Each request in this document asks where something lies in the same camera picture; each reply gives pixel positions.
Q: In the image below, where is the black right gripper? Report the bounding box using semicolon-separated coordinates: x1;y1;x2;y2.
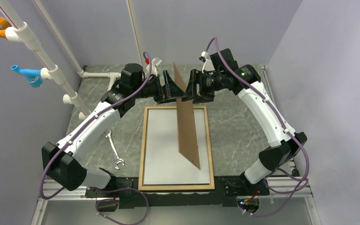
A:
181;68;225;104

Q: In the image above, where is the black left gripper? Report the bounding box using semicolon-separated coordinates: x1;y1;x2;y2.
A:
133;70;188;105

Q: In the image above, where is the brown fibreboard backing board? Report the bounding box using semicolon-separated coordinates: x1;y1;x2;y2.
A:
172;62;201;171

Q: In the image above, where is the landscape photo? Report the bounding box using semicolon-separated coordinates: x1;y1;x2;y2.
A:
143;108;210;185

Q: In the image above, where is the light wooden picture frame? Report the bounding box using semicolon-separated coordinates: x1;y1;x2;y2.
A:
138;106;215;192

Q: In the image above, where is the white PVC pipe stand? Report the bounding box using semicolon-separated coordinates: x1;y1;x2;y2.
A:
0;0;146;121

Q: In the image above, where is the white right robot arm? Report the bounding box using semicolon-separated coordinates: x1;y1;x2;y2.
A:
182;48;307;195

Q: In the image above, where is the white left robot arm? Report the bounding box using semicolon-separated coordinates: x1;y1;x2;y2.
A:
42;63;186;197

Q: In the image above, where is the silver open-end wrench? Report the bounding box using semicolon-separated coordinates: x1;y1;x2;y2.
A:
104;129;125;170

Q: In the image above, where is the blue pipe fitting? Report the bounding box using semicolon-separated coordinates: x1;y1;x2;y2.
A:
11;65;43;88

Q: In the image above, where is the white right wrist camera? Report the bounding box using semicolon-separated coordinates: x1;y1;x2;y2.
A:
199;51;215;72

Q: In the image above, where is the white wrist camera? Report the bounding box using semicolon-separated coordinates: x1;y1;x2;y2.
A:
145;57;162;75
199;51;215;72

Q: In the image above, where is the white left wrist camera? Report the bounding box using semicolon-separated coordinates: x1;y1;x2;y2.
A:
145;57;162;75

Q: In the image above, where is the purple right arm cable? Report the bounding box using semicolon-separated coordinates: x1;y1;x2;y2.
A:
205;37;310;218

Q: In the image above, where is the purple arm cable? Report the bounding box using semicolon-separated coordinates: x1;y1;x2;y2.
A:
39;51;154;225
205;37;310;218

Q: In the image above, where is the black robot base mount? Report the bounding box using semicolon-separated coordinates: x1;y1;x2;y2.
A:
84;177;270;209

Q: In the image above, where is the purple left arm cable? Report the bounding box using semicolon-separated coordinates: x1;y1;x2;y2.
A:
39;51;154;225

